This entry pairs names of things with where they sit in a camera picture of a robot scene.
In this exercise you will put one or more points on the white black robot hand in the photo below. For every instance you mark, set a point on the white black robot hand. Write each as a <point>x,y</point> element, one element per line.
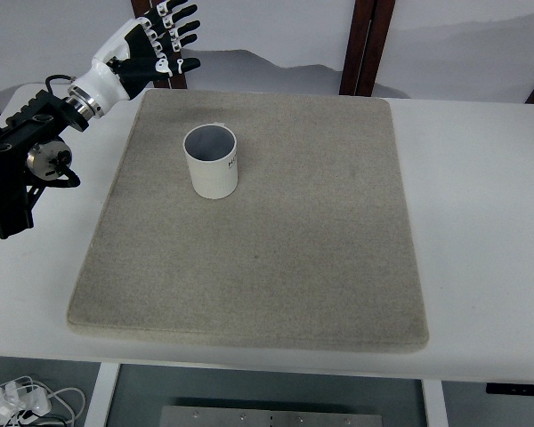
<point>111,53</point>

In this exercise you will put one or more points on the black table control panel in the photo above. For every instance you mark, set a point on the black table control panel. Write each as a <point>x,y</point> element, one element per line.
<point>516,388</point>

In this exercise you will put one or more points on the white table leg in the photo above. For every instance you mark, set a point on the white table leg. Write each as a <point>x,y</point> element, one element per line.
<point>435,405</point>
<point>101,396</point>

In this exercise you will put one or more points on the white ribbed cup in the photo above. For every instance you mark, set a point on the white ribbed cup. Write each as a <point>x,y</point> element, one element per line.
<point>213,178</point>

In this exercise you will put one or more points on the white power adapter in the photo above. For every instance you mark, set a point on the white power adapter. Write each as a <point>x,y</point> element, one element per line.
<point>18,398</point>

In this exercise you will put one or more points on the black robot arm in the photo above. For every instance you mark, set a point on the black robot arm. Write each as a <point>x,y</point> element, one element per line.
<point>9,147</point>

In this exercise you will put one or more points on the grey beige felt mat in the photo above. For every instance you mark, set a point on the grey beige felt mat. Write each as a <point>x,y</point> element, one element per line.
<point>258,267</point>

